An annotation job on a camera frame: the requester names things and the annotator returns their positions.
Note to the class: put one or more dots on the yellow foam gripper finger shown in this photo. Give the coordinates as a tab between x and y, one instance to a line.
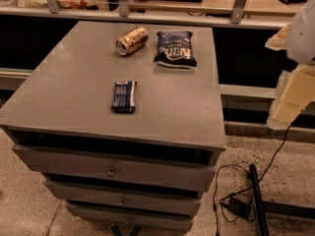
294	91
278	41

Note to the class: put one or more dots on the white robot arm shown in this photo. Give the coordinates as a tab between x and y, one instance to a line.
300	41

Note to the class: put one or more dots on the blue rxbar wrapper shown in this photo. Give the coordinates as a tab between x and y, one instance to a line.
123	99

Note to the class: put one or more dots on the dark blue chips bag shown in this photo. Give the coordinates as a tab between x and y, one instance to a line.
174	49

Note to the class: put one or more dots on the black metal floor stand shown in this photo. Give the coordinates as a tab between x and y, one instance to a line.
263	207

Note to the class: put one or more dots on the black power adapter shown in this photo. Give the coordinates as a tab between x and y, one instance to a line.
239	208

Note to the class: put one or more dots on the gold soda can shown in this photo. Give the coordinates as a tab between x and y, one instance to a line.
131	41

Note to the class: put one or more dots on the grey drawer cabinet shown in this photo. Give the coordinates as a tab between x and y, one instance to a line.
66	103

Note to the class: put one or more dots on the middle grey drawer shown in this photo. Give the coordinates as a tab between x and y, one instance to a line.
123	198

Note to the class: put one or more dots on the grey drawer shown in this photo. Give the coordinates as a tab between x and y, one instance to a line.
122	168
123	198
130	217

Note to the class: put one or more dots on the top grey drawer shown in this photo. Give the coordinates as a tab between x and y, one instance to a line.
122	168

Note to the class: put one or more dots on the bottom grey drawer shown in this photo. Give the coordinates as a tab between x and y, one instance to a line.
130	217

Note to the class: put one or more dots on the grey metal railing frame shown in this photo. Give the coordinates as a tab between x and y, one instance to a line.
258	13

